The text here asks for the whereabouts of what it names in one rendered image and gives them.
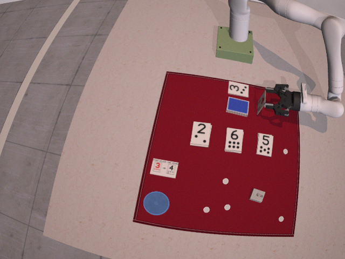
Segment blue-backed plywood card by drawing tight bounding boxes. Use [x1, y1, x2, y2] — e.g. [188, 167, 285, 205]
[256, 91, 268, 115]

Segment white card pile two pips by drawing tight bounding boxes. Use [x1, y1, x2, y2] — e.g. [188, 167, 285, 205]
[190, 121, 212, 148]

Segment pale beige stone table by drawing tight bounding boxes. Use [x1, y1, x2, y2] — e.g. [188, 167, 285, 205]
[42, 0, 345, 259]

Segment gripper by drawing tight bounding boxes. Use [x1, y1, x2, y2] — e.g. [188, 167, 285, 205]
[264, 84, 302, 118]

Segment white card pile five pips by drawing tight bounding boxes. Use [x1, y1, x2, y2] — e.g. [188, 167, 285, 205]
[256, 132, 274, 156]

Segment blue flat disc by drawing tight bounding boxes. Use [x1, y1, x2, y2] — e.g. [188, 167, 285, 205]
[143, 190, 170, 216]

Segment pale wide rule card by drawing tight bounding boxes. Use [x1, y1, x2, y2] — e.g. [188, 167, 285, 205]
[149, 158, 180, 179]

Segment white card three pips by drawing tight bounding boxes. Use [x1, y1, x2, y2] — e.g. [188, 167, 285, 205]
[227, 80, 250, 98]

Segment white card pile six pips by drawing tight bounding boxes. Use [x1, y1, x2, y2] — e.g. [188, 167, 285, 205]
[224, 127, 245, 154]

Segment red felt mat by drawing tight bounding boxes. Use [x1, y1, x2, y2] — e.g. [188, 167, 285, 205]
[132, 71, 299, 237]

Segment blue-backed card stock pile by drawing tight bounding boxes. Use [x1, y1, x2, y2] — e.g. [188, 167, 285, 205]
[225, 96, 250, 118]

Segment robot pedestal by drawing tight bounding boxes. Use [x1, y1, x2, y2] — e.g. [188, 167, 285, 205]
[215, 25, 255, 65]

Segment grey block with peg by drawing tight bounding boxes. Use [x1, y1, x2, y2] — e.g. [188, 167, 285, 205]
[249, 188, 266, 203]

